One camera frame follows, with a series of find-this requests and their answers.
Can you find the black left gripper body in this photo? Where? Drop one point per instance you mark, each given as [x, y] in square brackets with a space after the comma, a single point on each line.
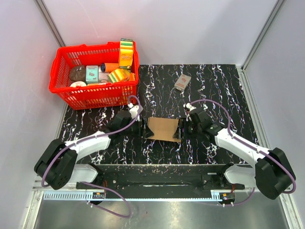
[141, 132]

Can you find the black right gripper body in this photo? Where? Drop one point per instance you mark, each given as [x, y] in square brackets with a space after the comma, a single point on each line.
[189, 128]

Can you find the brown cardboard box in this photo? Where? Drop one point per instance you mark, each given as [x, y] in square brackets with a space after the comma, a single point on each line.
[163, 129]

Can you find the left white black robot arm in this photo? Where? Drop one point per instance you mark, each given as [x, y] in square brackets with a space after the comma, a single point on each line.
[57, 165]

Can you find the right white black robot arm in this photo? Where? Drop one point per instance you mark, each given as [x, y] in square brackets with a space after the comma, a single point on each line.
[268, 170]

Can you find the grey card box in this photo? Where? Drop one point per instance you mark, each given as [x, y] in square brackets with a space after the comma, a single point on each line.
[182, 82]

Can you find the pink white flat box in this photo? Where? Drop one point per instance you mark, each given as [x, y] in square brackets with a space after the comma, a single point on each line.
[102, 76]

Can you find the teal small box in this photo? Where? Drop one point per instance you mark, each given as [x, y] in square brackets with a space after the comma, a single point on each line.
[92, 74]

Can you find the orange snack packet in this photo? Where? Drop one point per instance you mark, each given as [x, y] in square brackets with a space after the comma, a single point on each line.
[131, 77]

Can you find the lying yellow green sponge pack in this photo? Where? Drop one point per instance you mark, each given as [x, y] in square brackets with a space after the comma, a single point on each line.
[119, 75]

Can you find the red plastic shopping basket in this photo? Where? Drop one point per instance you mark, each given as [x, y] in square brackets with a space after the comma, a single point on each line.
[96, 96]

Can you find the orange cylinder can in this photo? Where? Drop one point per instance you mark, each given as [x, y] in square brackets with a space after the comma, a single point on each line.
[107, 67]

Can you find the white round tape roll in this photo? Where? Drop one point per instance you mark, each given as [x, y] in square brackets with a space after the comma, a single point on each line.
[78, 84]

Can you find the tall yellow green sponge pack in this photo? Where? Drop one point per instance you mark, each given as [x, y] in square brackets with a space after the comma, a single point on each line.
[126, 53]

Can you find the brown round bread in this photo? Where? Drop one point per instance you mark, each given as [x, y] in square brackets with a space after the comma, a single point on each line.
[78, 73]

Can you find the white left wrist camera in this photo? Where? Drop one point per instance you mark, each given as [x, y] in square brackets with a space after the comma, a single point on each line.
[135, 110]

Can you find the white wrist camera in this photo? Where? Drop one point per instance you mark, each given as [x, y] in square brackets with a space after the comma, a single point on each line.
[135, 110]
[188, 108]

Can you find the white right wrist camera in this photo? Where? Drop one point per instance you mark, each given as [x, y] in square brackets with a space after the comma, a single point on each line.
[188, 108]

